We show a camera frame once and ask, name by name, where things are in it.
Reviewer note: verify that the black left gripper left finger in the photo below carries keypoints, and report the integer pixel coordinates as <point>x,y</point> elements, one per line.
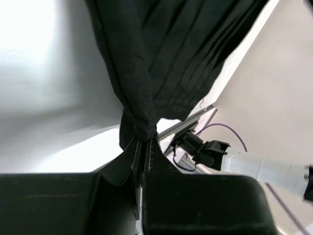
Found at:
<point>102,202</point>

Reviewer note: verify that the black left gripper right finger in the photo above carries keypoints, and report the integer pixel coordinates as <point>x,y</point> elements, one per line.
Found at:
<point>174,203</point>

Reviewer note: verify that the black pleated skirt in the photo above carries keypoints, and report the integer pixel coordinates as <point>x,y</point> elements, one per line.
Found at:
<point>163,56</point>

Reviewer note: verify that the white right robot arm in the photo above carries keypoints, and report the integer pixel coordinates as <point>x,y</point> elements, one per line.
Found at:
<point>220,156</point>

